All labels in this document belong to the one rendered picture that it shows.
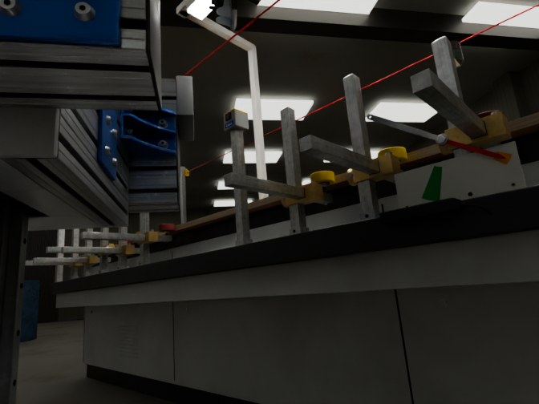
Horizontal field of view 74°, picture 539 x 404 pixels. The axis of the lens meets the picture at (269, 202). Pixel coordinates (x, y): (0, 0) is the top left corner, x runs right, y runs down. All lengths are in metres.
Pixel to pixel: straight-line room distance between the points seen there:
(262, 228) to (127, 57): 1.29
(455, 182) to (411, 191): 0.10
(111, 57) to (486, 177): 0.76
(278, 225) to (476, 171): 0.82
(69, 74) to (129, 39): 0.06
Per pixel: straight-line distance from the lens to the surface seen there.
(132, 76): 0.32
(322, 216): 1.33
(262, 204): 1.46
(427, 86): 0.63
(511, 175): 0.88
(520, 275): 0.89
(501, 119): 0.91
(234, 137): 1.40
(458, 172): 0.91
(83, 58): 0.31
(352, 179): 1.02
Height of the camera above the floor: 0.55
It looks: 13 degrees up
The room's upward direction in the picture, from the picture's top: 5 degrees counter-clockwise
